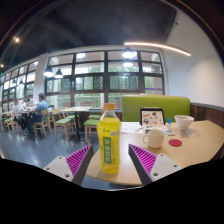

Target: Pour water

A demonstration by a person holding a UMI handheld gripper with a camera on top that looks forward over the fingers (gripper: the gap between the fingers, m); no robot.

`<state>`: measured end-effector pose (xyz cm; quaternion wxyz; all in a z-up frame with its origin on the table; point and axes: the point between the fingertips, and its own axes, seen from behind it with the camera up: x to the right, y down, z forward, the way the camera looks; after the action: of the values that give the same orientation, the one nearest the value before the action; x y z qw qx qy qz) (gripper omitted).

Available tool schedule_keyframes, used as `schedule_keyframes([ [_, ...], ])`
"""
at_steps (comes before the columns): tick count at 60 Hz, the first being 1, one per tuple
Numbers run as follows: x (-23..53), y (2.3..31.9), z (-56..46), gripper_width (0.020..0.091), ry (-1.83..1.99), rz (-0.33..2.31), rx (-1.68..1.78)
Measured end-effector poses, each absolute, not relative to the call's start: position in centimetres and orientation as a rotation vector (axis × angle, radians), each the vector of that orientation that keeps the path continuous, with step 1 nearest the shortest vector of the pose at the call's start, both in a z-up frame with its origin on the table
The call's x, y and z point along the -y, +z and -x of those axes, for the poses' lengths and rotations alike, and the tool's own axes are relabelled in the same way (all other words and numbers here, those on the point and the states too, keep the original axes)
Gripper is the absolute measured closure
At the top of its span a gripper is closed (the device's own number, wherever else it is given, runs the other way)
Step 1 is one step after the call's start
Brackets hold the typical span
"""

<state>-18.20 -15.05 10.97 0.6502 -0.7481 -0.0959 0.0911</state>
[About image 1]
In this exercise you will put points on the black-framed picture stand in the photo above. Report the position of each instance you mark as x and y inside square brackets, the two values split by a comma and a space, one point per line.
[152, 117]

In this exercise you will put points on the light wooden dining table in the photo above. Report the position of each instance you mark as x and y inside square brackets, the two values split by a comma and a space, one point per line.
[77, 109]

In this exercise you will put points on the white paper sheet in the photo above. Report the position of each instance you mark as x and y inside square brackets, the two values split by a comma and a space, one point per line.
[130, 127]

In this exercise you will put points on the yellow drink bottle orange cap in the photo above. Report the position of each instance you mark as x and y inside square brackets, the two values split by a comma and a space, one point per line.
[108, 143]

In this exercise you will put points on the small blue-capped bottle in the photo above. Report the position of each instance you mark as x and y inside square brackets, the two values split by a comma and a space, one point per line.
[169, 123]

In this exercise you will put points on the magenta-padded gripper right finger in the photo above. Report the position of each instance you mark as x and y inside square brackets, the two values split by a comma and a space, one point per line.
[163, 166]

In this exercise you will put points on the white paper napkin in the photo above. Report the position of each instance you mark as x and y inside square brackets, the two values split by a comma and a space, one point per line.
[190, 132]

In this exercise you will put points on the long linear ceiling light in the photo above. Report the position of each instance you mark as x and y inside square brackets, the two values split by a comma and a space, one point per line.
[156, 46]

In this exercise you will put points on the wooden chairs with green seats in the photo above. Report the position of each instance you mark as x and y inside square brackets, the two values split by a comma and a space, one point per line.
[63, 121]

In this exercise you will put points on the white bowl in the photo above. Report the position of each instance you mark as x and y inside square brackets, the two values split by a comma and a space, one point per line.
[184, 122]

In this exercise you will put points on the green upholstered bench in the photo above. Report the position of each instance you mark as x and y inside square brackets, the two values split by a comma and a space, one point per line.
[156, 105]

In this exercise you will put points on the dark-framed window wall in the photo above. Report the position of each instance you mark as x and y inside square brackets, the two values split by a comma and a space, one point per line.
[100, 83]

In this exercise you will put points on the flat round red coaster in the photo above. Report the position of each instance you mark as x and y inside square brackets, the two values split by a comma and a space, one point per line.
[175, 143]

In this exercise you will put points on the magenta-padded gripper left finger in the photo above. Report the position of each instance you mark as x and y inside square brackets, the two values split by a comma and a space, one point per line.
[58, 168]

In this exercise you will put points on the dark pendant ceiling lamps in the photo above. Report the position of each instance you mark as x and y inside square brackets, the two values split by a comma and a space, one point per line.
[129, 53]

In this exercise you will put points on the white ceramic mug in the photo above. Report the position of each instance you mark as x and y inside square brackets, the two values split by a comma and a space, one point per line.
[155, 138]

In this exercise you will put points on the person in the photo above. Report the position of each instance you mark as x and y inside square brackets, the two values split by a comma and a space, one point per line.
[26, 104]
[16, 110]
[38, 111]

